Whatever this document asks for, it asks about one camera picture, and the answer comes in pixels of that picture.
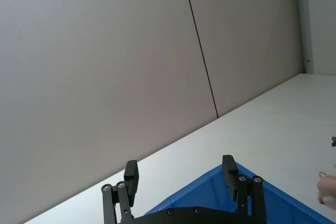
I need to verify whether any pale grey door frame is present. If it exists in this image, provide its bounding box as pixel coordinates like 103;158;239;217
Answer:
296;0;314;74

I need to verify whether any blue plastic bin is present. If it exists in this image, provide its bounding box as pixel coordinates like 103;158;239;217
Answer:
144;163;333;224

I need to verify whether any pink toy pig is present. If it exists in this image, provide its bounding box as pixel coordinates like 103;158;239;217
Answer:
316;171;336;205

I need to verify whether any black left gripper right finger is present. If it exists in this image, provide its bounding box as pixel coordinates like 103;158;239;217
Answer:
222;154;264;220

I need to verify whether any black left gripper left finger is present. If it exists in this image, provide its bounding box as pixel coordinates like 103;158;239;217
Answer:
101;159;140;224

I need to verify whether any white door panel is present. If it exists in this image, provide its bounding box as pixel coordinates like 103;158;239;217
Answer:
306;0;336;76

